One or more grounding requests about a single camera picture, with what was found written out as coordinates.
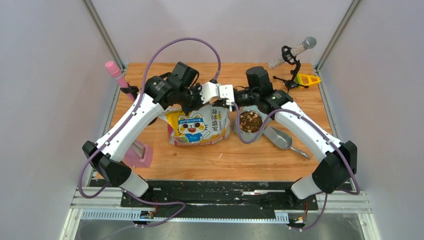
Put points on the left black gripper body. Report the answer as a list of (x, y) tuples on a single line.
[(189, 98)]

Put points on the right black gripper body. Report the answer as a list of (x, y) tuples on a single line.
[(246, 97)]

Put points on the pet food bag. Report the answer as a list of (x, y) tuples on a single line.
[(206, 126)]

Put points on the metal scoop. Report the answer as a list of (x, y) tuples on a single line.
[(282, 140)]

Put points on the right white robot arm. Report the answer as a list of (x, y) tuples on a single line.
[(337, 159)]

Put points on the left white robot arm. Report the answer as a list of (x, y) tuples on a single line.
[(107, 153)]

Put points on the grey double pet feeder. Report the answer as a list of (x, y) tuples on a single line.
[(248, 137)]

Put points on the front steel bowl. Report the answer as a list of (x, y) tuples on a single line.
[(250, 121)]

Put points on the yellow plastic triangle toy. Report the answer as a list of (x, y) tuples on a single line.
[(305, 80)]

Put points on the black tripod mic stand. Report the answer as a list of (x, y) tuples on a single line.
[(293, 69)]

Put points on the pink microphone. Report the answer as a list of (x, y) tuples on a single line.
[(115, 72)]

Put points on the glitter silver microphone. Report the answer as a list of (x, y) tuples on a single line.
[(308, 43)]

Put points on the pink block holder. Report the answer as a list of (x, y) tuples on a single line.
[(139, 155)]

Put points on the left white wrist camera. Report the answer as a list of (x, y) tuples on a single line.
[(209, 91)]

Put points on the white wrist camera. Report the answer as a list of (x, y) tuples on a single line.
[(226, 93), (209, 91)]

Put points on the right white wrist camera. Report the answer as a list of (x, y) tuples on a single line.
[(226, 93)]

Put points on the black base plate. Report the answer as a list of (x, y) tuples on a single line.
[(214, 199)]

